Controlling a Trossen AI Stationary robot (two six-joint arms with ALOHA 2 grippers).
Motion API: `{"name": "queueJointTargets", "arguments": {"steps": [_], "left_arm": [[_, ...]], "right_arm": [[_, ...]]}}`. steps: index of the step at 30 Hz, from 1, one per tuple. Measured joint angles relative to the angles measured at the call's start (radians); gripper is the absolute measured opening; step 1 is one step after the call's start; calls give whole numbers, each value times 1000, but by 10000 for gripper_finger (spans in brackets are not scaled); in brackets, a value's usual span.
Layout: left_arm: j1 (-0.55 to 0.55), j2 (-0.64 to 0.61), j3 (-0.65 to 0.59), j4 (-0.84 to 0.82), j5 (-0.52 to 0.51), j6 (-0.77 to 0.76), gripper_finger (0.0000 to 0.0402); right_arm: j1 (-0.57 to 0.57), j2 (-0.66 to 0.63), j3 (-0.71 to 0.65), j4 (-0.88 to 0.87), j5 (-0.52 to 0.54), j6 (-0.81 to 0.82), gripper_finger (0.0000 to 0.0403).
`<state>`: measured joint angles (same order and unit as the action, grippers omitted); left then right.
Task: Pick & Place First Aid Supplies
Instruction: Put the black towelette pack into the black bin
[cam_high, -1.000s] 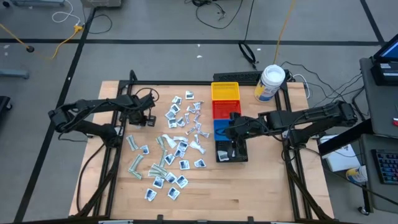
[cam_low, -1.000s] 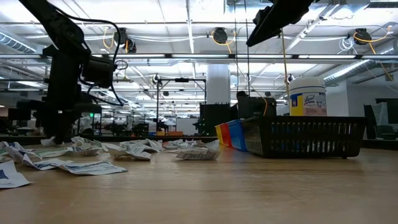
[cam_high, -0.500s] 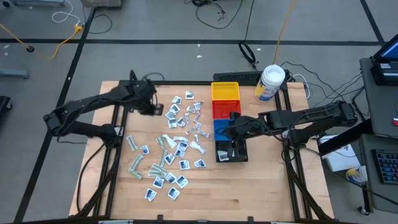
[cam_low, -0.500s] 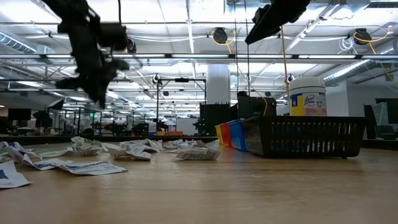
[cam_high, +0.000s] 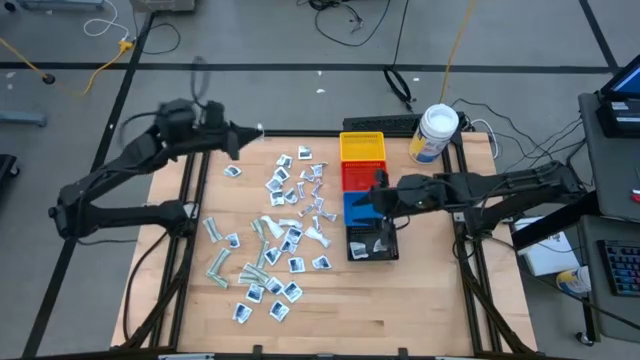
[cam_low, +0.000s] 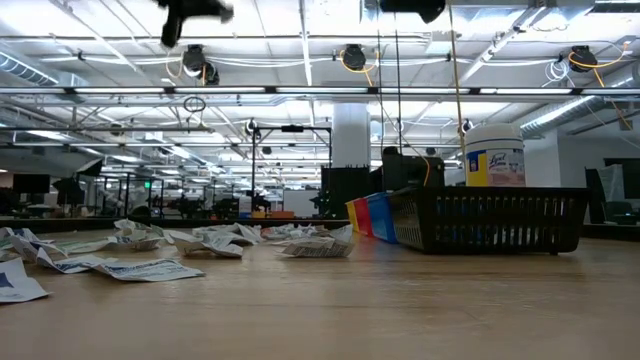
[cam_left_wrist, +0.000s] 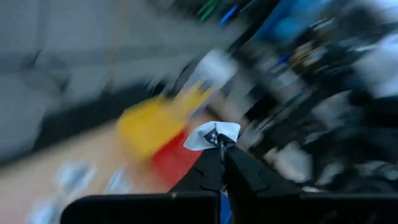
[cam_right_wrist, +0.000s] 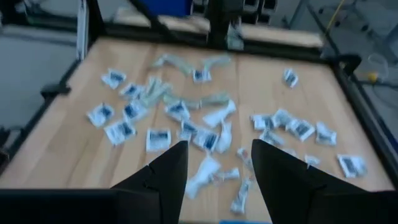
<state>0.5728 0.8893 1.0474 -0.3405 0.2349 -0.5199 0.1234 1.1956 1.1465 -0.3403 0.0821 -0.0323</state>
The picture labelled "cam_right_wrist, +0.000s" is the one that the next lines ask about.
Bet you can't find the white strip on frame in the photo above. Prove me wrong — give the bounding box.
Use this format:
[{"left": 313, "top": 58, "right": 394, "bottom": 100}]
[{"left": 76, "top": 0, "right": 90, "bottom": 60}]

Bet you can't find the black corner bracket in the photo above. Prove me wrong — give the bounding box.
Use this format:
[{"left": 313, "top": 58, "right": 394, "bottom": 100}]
[{"left": 334, "top": 54, "right": 363, "bottom": 75}]

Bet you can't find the plain white gauze packet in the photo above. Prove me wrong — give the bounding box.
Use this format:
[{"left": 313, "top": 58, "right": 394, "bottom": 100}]
[
  {"left": 185, "top": 155, "right": 221, "bottom": 200},
  {"left": 216, "top": 121, "right": 233, "bottom": 153},
  {"left": 203, "top": 99, "right": 237, "bottom": 128}
]

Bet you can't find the thin yellow cord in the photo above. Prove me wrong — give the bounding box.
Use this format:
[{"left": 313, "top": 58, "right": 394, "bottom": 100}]
[{"left": 325, "top": 0, "right": 346, "bottom": 29}]

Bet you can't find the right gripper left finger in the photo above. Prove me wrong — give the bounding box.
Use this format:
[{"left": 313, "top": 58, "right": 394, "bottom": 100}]
[{"left": 110, "top": 139, "right": 190, "bottom": 224}]

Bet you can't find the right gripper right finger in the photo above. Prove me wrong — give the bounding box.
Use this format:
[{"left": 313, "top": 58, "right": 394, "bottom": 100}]
[{"left": 251, "top": 138, "right": 369, "bottom": 224}]

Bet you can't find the yellow cable with plug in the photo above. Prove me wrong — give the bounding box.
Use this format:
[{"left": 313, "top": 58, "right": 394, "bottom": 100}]
[{"left": 363, "top": 71, "right": 398, "bottom": 86}]

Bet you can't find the white floor cable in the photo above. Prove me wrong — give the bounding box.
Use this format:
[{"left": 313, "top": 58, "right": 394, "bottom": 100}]
[{"left": 366, "top": 52, "right": 389, "bottom": 74}]

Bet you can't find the black table clamp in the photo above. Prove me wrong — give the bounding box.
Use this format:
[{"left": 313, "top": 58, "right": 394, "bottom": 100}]
[{"left": 40, "top": 82, "right": 72, "bottom": 99}]

